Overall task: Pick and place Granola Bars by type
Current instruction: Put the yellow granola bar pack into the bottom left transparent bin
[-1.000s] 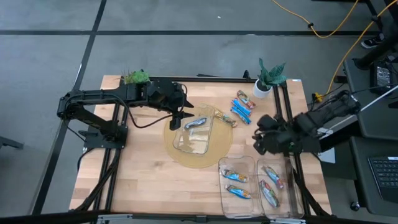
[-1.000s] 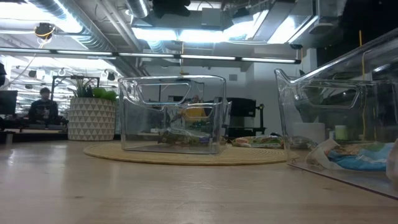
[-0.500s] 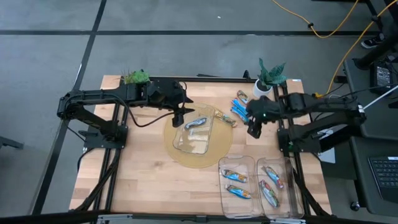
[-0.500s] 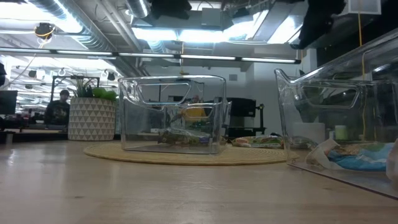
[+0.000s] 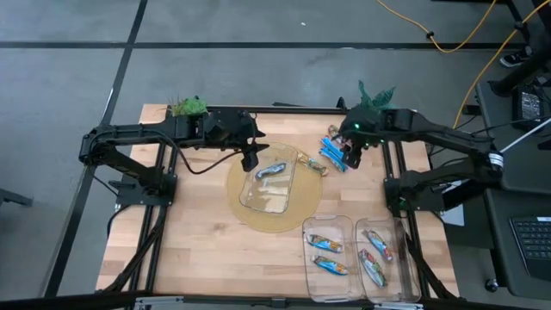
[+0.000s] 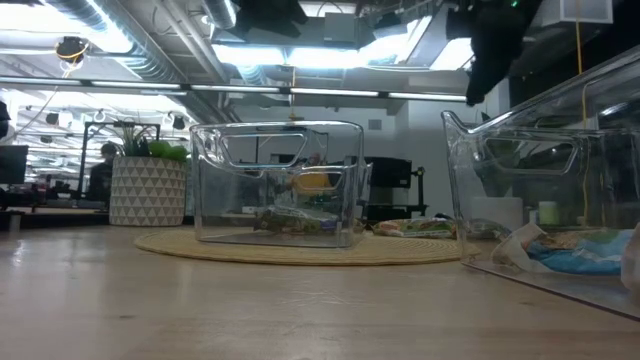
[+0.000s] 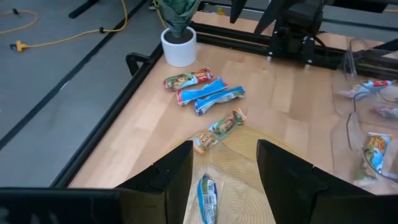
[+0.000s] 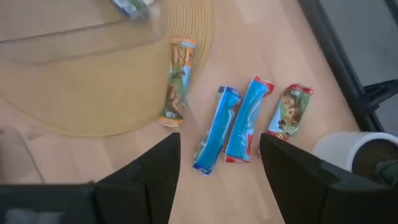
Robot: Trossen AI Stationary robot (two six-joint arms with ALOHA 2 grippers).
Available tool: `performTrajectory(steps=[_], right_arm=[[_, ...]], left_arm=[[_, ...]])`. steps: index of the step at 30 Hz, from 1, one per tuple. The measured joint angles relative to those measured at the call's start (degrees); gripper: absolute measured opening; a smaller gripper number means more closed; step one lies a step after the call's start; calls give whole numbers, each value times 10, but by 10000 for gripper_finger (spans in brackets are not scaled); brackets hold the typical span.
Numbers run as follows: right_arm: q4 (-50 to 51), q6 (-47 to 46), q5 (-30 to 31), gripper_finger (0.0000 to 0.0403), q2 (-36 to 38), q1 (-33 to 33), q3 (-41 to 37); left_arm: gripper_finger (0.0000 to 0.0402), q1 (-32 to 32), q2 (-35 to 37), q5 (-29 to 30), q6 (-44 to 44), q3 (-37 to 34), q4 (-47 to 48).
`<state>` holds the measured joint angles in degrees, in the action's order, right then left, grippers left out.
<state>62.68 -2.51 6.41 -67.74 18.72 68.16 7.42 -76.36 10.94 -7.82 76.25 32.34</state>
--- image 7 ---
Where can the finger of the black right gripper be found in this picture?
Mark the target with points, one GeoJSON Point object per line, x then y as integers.
{"type": "Point", "coordinates": [273, 14]}
{"type": "Point", "coordinates": [237, 9]}

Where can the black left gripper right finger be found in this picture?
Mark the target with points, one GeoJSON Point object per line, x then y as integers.
{"type": "Point", "coordinates": [295, 193]}

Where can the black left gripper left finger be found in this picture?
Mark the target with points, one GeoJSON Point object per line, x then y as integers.
{"type": "Point", "coordinates": [155, 193]}

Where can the dark blue granola bar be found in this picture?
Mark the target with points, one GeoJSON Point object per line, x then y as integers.
{"type": "Point", "coordinates": [207, 199]}

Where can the red green granola bar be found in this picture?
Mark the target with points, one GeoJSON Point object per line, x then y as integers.
{"type": "Point", "coordinates": [188, 79]}
{"type": "Point", "coordinates": [387, 110]}

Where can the blue orange granola bar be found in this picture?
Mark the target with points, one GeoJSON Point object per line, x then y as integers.
{"type": "Point", "coordinates": [374, 152]}

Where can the bright blue granola bar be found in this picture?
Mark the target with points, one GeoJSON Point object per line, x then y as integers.
{"type": "Point", "coordinates": [202, 91]}
{"type": "Point", "coordinates": [219, 99]}

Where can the green brown granola bar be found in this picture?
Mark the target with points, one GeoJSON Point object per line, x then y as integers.
{"type": "Point", "coordinates": [222, 126]}

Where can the blue red granola bar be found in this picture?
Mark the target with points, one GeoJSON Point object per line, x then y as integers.
{"type": "Point", "coordinates": [367, 87]}

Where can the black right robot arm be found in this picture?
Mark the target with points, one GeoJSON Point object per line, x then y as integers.
{"type": "Point", "coordinates": [295, 37]}

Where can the round woven yellow placemat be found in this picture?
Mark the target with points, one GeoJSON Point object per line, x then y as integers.
{"type": "Point", "coordinates": [239, 174]}

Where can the snake plant in white pot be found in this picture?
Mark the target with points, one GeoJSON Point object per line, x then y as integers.
{"type": "Point", "coordinates": [178, 46]}

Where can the black stand base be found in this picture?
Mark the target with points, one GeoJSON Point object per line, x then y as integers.
{"type": "Point", "coordinates": [82, 7]}

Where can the black aluminium table frame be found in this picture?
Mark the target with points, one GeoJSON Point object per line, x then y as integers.
{"type": "Point", "coordinates": [105, 119]}

